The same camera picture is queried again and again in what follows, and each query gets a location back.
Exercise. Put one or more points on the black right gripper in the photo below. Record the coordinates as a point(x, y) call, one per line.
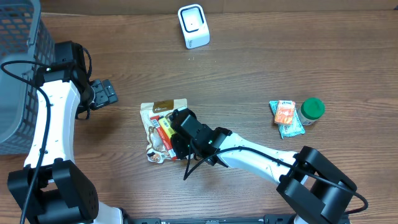
point(185, 151)

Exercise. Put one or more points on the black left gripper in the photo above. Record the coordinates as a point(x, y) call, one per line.
point(104, 92)

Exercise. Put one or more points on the yellow highlighter pen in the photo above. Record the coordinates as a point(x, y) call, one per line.
point(165, 125)

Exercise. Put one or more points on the brown snack pouch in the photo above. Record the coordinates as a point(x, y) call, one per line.
point(155, 148)

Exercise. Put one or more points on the orange Kleenex tissue pack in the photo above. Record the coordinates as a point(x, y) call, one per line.
point(284, 113)

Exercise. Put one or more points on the teal wet wipes pack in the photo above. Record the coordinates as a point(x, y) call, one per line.
point(294, 129)

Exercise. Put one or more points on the green lid jar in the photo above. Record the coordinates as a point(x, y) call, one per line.
point(310, 111)

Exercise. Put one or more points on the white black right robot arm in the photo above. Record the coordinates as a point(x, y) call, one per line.
point(316, 190)

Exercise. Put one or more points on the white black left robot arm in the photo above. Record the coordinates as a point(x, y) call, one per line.
point(51, 188)

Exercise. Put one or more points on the white barcode scanner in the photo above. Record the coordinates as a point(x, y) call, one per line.
point(194, 26)

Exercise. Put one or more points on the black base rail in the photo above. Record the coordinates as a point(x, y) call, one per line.
point(266, 219)

